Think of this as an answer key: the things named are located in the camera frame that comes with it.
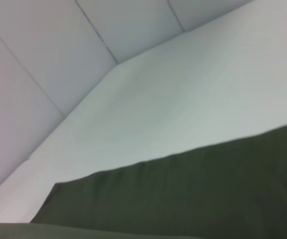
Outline dark green shirt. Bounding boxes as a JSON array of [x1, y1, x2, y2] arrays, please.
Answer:
[[0, 119, 287, 239]]

